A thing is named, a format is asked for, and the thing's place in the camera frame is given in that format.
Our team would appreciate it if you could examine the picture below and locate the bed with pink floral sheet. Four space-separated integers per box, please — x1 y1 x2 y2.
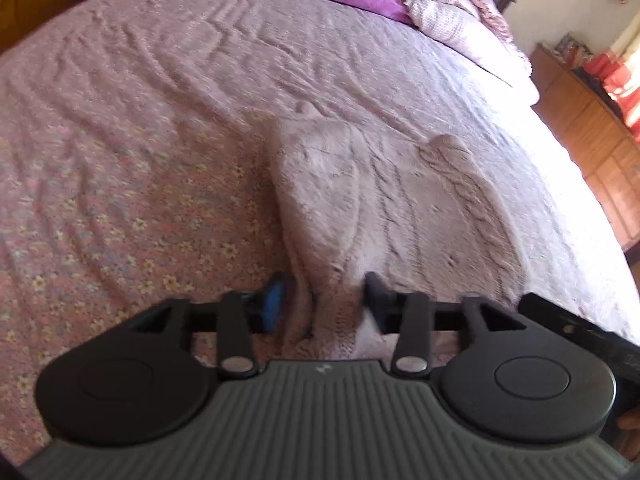
0 0 640 466

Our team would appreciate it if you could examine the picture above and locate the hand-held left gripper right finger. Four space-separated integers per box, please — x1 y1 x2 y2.
364 272 526 377

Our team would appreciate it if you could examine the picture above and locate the red and white curtain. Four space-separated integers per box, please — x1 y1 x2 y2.
582 7 640 128

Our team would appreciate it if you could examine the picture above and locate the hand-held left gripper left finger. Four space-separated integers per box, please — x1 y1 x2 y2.
130 274 296 381

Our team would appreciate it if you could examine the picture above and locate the wooden dresser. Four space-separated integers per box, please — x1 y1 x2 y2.
529 42 640 253

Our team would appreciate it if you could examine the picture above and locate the clutter on dresser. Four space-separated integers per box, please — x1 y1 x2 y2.
552 32 595 63

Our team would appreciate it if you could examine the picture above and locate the light pink quilt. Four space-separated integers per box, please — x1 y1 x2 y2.
372 0 541 106

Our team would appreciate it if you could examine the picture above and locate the pink knitted sweater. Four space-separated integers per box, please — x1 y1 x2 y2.
267 119 533 361

